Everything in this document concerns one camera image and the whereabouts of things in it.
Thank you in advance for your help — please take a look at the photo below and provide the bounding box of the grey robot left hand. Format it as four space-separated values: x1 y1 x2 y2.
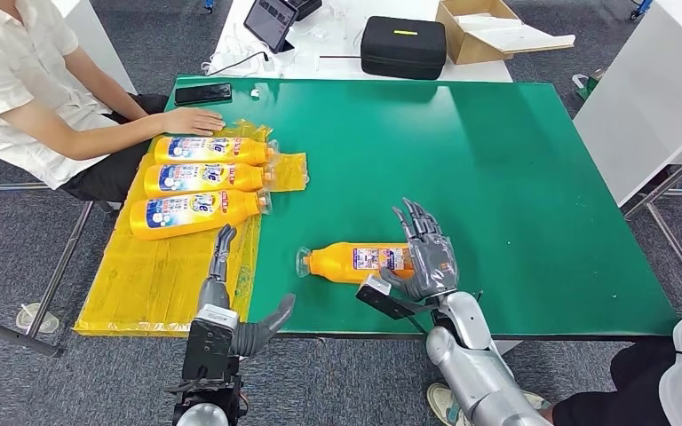
197 224 297 358

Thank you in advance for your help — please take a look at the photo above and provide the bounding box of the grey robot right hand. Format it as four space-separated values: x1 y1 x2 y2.
378 197 460 303

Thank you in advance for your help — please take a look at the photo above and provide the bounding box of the person's right hand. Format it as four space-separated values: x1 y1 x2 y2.
161 107 226 138

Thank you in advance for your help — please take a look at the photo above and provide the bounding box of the orange detergent bottle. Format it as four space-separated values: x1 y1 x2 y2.
154 136 279 168
295 241 416 286
130 189 273 241
143 162 275 200

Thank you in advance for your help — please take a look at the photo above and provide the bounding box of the black smartphone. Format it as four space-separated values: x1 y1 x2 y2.
173 83 234 107

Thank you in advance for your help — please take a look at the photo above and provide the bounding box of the yellow taped board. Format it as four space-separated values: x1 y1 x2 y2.
74 170 263 338

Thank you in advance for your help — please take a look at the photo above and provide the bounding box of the green-topped table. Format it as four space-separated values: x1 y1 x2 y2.
158 75 678 363

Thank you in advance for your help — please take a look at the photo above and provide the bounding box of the black tablet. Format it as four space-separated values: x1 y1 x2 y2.
242 0 300 54

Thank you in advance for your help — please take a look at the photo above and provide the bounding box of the black device box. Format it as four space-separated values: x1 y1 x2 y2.
284 0 322 21

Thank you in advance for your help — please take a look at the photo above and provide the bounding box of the clear round floor cup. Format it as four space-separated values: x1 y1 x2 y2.
16 302 61 335

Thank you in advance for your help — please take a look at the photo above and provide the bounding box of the person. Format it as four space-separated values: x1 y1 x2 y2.
0 0 226 204
425 305 682 426

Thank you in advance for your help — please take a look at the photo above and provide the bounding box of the white desk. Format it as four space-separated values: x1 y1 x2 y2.
206 0 514 83

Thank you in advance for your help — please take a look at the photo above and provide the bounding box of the black zip case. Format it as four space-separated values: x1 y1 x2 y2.
359 15 448 81

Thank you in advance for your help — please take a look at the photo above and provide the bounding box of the cardboard box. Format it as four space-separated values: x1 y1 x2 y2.
434 0 576 66

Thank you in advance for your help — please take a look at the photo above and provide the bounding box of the green floor stand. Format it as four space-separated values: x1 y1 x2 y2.
570 67 605 102

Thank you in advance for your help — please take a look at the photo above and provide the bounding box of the white foam sheet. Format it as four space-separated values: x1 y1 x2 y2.
454 12 576 55

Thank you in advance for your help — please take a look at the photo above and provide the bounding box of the white table with steel legs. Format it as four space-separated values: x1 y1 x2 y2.
572 0 682 307

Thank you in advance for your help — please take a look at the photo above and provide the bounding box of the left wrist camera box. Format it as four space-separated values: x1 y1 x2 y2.
180 304 241 383

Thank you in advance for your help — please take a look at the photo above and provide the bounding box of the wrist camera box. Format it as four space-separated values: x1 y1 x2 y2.
180 304 241 383
356 274 436 321

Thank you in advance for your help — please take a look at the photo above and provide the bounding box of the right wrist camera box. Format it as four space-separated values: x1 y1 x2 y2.
356 274 436 321

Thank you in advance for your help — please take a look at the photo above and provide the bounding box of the black cable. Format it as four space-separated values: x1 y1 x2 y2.
205 51 270 77

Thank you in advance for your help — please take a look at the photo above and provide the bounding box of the white table with metal frame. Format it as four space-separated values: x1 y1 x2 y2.
0 0 138 359

